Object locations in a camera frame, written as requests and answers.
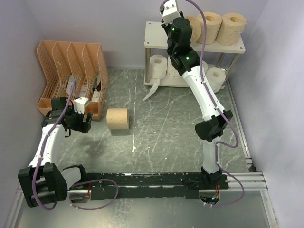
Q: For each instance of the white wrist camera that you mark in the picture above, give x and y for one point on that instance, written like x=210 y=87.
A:
x=80 y=105
x=169 y=10

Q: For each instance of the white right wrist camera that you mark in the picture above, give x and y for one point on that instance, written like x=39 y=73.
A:
x=169 y=10

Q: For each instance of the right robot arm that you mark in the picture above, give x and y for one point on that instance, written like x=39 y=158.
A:
x=187 y=62

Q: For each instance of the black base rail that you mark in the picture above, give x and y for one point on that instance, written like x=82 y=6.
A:
x=152 y=185

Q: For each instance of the plain white toilet roll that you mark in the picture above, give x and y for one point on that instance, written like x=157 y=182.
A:
x=216 y=78

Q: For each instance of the brown toilet roll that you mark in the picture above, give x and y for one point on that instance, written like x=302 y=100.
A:
x=196 y=28
x=213 y=21
x=231 y=28
x=117 y=118

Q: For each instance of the peach plastic file organizer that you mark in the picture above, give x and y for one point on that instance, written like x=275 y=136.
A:
x=85 y=62

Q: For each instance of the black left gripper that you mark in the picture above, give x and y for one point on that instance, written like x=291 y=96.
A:
x=82 y=127

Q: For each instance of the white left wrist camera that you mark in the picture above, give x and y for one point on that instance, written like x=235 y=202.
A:
x=80 y=105

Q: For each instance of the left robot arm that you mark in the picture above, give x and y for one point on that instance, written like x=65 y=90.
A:
x=42 y=182

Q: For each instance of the white two-tier shelf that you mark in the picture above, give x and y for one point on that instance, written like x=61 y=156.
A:
x=156 y=38

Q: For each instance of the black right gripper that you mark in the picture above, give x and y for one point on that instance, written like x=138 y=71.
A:
x=166 y=27

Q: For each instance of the floral toilet roll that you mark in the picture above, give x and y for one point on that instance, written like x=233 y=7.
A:
x=171 y=71
x=204 y=66

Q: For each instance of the aluminium extrusion rail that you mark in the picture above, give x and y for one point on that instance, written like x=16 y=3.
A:
x=251 y=181

